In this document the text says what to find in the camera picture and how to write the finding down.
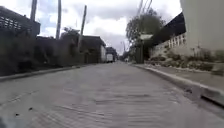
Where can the white vehicle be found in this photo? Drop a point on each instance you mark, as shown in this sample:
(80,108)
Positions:
(109,58)

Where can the low dark-roofed building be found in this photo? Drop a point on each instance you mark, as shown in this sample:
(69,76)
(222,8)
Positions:
(95,48)

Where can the grey concrete road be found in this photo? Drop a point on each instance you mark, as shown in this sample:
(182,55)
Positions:
(110,96)

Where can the utility pole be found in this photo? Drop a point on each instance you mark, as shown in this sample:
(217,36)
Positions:
(33,10)
(58,20)
(82,26)

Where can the leafy tree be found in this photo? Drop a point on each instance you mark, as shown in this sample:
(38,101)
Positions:
(145,26)

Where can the row of plants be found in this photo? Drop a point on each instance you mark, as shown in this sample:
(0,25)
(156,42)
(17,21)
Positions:
(190,61)

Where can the concrete kerb strip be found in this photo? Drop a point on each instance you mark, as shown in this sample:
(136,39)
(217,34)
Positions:
(33,72)

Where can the raised concrete sidewalk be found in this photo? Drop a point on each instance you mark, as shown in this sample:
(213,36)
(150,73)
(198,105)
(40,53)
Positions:
(200,79)

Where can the white building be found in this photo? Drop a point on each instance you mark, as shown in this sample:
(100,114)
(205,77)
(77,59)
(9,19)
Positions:
(203,23)

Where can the dark building with railing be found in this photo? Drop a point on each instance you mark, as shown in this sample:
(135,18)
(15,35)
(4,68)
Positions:
(13,21)

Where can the white balustrade wall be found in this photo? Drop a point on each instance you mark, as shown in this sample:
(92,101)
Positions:
(173,43)

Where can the dark wall with bushes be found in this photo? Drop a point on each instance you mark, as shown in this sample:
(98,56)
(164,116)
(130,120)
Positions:
(33,53)

